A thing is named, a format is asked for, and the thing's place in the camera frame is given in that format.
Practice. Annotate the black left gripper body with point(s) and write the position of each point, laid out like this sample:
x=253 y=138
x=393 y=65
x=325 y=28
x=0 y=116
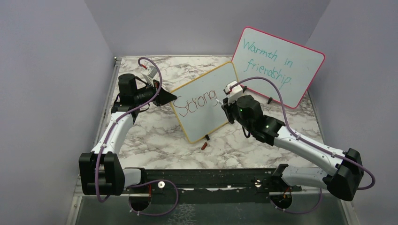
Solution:
x=144 y=95

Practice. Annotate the pink framed whiteboard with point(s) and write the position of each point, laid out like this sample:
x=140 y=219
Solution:
x=289 y=66

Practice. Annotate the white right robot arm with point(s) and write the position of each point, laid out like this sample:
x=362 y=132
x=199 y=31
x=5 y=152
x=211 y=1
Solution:
x=335 y=170

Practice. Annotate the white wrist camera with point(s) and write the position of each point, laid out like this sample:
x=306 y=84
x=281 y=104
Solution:
x=233 y=91
x=149 y=73

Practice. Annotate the yellow framed whiteboard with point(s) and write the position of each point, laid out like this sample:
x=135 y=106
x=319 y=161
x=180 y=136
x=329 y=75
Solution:
x=196 y=108

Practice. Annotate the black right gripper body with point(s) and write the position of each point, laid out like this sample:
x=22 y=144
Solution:
x=233 y=113

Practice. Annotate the brown marker cap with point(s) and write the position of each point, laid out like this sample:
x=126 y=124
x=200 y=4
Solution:
x=204 y=146

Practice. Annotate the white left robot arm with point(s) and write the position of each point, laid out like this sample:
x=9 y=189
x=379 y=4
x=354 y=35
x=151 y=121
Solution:
x=101 y=172

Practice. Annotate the aluminium table frame rail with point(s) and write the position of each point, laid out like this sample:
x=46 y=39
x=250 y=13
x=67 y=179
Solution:
x=77 y=198

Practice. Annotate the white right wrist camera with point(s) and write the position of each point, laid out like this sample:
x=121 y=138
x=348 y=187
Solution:
x=233 y=91

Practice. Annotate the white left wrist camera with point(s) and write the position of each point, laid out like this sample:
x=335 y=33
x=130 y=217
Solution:
x=149 y=73

